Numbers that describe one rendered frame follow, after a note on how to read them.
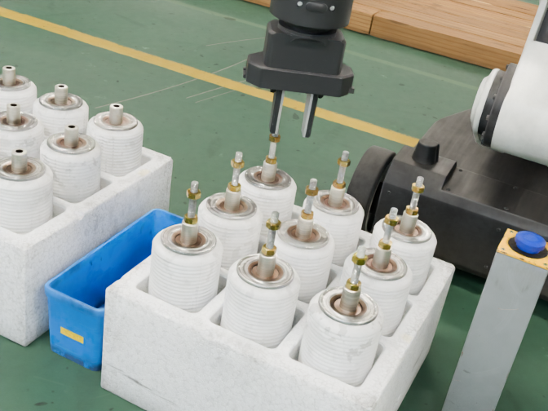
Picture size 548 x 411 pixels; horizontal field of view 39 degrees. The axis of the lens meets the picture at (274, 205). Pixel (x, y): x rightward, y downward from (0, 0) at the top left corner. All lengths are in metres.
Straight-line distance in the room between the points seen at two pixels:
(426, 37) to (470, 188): 1.50
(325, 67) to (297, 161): 1.04
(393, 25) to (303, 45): 2.13
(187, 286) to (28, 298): 0.28
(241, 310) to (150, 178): 0.44
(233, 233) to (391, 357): 0.28
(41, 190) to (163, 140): 0.76
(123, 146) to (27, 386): 0.42
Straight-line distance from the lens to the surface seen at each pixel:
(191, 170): 1.78
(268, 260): 0.99
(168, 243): 1.04
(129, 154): 1.36
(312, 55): 0.86
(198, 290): 1.05
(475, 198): 1.48
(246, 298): 0.99
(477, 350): 1.15
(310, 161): 1.91
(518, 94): 1.28
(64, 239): 1.22
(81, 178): 1.27
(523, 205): 1.51
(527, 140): 1.29
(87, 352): 1.20
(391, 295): 1.06
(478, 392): 1.19
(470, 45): 2.93
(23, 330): 1.24
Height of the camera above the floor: 0.82
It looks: 29 degrees down
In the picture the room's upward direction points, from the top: 10 degrees clockwise
